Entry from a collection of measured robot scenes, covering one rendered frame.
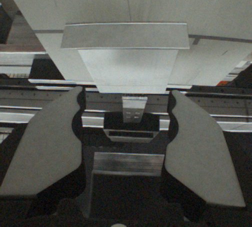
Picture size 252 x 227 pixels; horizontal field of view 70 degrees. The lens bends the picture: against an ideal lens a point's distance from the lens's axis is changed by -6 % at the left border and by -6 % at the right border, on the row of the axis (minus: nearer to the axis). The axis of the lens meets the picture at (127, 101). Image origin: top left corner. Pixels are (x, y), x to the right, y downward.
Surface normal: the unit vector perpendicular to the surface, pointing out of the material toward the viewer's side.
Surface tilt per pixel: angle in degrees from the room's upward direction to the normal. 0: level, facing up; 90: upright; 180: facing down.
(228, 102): 90
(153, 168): 90
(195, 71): 0
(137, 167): 90
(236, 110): 90
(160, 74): 0
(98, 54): 0
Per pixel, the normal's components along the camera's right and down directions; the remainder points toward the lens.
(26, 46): 0.01, -0.33
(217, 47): -0.04, 0.94
